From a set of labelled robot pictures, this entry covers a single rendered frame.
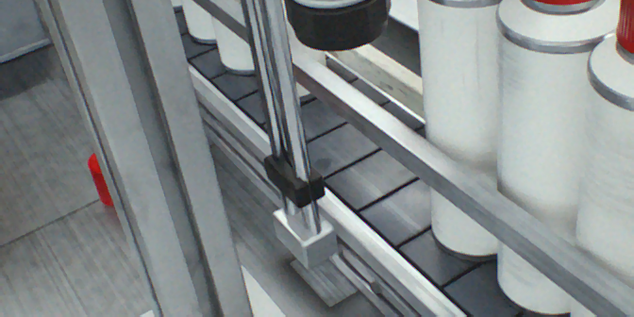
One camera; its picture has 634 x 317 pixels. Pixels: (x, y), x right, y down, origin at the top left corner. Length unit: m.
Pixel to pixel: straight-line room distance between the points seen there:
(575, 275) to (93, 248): 0.35
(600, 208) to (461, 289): 0.13
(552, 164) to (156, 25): 0.18
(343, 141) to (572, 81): 0.24
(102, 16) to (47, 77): 0.45
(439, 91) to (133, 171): 0.15
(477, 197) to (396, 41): 0.33
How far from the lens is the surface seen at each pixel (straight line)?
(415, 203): 0.51
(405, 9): 0.70
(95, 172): 0.62
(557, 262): 0.36
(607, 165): 0.34
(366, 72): 0.58
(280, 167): 0.45
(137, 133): 0.39
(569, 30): 0.34
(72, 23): 0.36
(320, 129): 0.57
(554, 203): 0.39
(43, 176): 0.69
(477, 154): 0.42
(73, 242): 0.62
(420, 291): 0.46
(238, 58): 0.63
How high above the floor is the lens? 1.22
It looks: 37 degrees down
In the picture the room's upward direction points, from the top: 10 degrees counter-clockwise
